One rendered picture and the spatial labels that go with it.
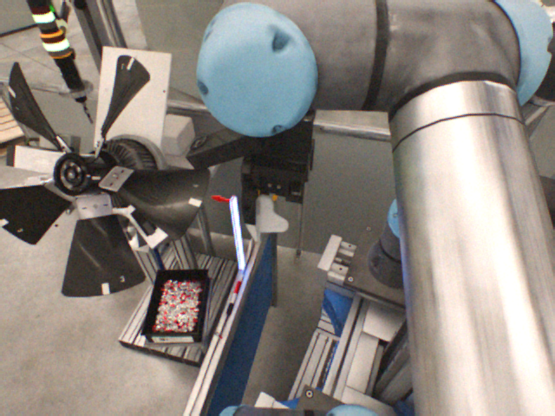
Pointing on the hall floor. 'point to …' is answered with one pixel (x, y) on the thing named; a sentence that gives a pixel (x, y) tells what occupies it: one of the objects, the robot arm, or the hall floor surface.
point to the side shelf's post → (205, 231)
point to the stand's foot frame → (218, 266)
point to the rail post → (274, 269)
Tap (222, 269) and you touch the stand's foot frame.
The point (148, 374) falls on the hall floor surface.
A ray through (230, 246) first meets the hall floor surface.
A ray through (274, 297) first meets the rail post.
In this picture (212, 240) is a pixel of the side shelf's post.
